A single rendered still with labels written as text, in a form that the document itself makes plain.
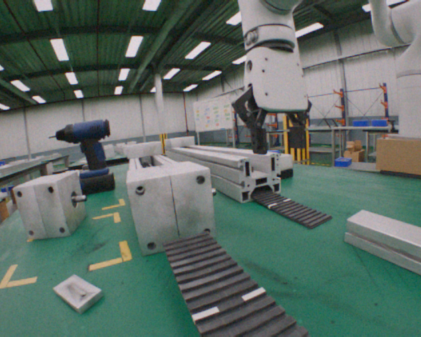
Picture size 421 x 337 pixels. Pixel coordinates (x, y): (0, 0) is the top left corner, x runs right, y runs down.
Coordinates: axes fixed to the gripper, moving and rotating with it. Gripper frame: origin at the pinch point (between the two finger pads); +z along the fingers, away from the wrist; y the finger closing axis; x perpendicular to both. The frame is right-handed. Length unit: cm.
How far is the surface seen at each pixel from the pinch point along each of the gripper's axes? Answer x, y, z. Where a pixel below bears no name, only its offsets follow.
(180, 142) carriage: 63, -1, 0
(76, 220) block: 11.4, -35.5, 9.7
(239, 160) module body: 5.8, -4.6, 2.8
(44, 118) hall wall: 1431, -618, -252
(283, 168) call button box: 13.9, 13.3, 8.2
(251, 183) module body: 5.8, -2.3, 7.5
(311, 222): -8.1, -1.4, 10.8
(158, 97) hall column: 1012, 139, -208
